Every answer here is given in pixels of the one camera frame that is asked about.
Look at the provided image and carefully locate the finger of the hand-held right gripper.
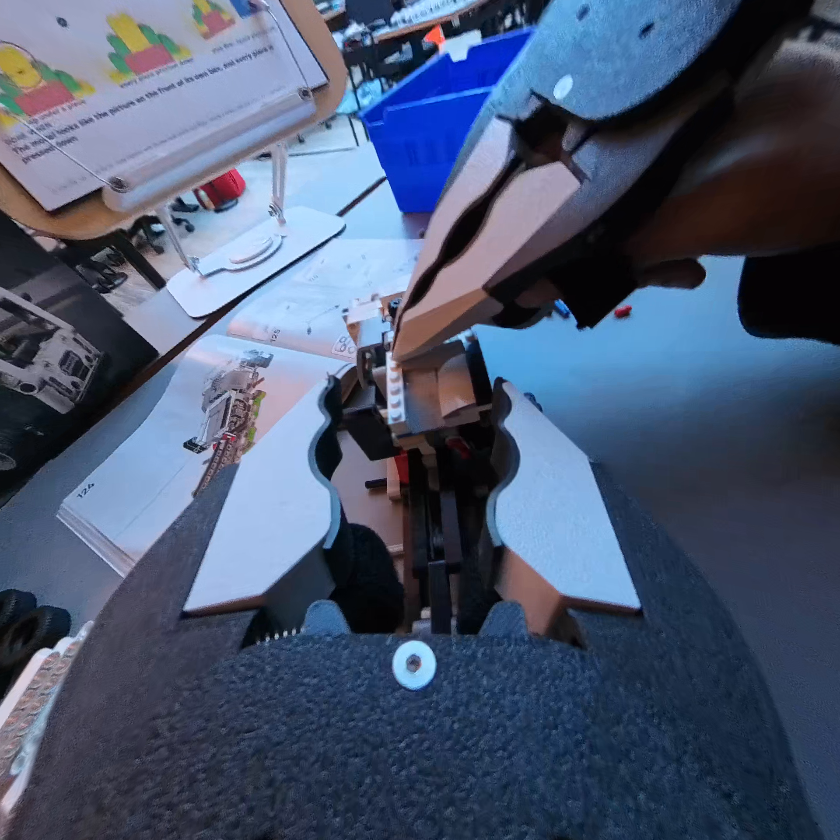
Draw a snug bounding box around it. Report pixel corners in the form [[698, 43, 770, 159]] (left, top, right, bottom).
[[392, 159, 585, 363], [394, 117, 536, 322]]

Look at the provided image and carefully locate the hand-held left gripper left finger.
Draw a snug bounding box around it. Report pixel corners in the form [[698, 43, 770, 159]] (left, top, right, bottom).
[[182, 377, 345, 634]]

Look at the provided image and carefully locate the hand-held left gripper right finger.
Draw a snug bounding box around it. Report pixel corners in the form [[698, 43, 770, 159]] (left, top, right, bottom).
[[489, 377, 643, 636]]

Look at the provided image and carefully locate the white lego truck model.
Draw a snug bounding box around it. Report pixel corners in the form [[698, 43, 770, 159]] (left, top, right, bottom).
[[341, 292, 500, 637]]

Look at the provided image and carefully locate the white studded lego panel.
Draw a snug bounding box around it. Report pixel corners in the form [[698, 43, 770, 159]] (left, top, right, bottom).
[[386, 341, 490, 437]]

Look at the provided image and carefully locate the pile of small lego pins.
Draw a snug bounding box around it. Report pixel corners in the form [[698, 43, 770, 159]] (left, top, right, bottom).
[[553, 301, 635, 319]]

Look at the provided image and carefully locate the open lego instruction booklet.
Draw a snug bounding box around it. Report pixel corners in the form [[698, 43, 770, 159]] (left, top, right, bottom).
[[58, 238, 424, 578]]

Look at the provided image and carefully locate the black lego set box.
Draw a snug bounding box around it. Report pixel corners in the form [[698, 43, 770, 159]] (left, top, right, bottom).
[[0, 213, 160, 506]]

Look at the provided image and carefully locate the group of white lego beams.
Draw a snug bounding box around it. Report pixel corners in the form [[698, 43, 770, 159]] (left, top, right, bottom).
[[0, 620, 93, 795]]

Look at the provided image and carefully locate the person's right hand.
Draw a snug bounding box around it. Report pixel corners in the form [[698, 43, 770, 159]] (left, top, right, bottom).
[[626, 20, 840, 291]]

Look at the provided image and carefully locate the blue plastic bin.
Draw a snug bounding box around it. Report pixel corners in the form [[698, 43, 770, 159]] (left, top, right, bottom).
[[360, 26, 536, 214]]

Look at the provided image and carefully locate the white metal document stand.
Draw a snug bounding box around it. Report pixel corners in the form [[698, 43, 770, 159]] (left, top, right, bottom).
[[39, 0, 347, 320]]

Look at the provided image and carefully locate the red bag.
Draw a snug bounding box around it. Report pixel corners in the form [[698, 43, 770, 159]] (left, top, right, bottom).
[[197, 169, 247, 212]]

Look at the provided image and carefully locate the colourful printed instruction sheet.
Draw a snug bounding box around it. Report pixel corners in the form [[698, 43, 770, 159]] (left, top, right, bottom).
[[0, 0, 329, 212]]

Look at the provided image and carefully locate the wooden document board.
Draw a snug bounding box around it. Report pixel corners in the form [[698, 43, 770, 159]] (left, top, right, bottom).
[[0, 0, 349, 240]]

